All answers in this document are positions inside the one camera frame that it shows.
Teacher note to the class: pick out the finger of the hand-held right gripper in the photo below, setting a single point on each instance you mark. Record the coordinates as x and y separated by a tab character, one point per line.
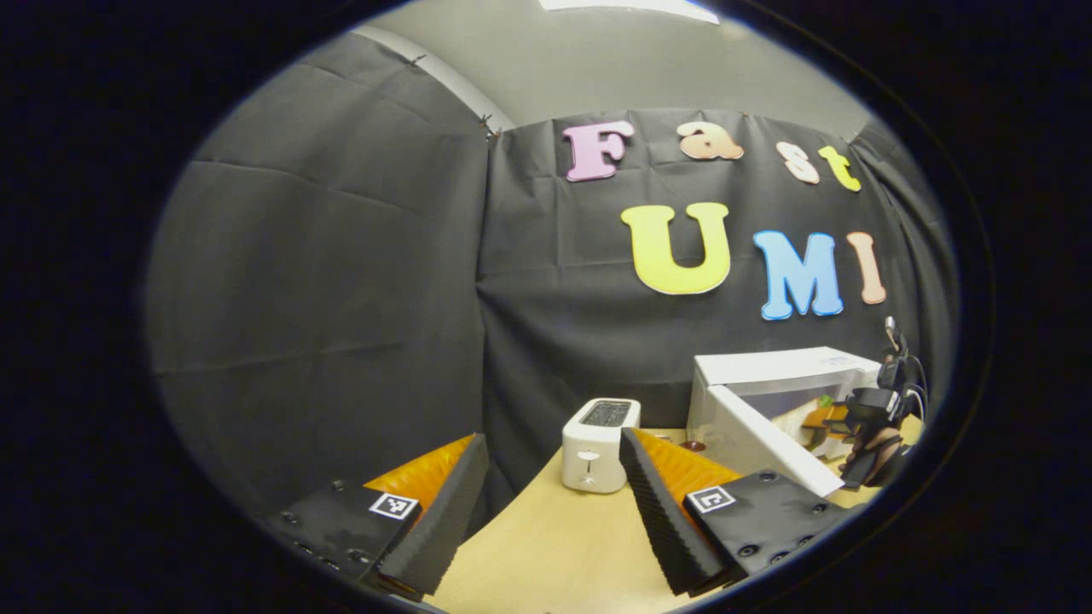
826	416

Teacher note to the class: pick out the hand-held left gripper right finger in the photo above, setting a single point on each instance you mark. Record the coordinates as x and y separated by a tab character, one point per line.
661	512

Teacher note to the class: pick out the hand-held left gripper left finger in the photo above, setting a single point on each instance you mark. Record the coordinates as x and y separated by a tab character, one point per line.
444	520

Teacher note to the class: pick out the white microwave oven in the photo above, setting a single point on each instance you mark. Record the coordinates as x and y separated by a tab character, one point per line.
768	367

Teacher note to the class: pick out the white toaster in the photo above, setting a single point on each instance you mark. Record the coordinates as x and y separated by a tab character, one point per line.
589	452

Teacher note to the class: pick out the black backdrop cloth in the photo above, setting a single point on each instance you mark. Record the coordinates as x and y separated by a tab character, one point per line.
341	256

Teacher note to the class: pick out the large ceiling light panel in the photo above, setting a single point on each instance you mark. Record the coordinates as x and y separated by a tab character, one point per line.
631	7

